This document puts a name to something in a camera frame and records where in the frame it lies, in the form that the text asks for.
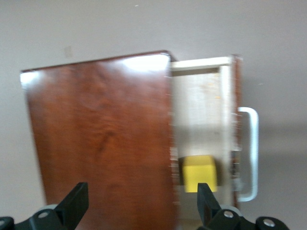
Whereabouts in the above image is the dark brown wooden cabinet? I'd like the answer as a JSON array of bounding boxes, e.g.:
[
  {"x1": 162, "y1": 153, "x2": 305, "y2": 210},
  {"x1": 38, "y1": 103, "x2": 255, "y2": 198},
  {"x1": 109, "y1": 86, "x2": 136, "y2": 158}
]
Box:
[{"x1": 20, "y1": 49, "x2": 180, "y2": 230}]

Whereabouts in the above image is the yellow block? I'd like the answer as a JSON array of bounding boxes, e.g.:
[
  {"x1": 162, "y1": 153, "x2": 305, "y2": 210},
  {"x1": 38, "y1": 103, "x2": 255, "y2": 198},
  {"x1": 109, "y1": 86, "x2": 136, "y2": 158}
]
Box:
[{"x1": 181, "y1": 155, "x2": 219, "y2": 193}]

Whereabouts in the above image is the wooden drawer with white handle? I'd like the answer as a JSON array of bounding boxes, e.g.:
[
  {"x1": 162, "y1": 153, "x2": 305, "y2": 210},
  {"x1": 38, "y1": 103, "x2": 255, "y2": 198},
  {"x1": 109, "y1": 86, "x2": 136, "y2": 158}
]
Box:
[{"x1": 169, "y1": 54, "x2": 260, "y2": 230}]

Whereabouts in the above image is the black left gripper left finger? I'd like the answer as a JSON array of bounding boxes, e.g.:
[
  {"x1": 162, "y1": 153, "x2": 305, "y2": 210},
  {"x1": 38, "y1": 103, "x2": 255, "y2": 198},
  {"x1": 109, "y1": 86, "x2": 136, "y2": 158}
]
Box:
[{"x1": 0, "y1": 182, "x2": 89, "y2": 230}]

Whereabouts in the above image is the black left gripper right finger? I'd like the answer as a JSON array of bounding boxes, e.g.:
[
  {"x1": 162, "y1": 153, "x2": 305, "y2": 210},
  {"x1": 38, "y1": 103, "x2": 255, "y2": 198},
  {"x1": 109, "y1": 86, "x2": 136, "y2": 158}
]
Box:
[{"x1": 196, "y1": 182, "x2": 288, "y2": 230}]

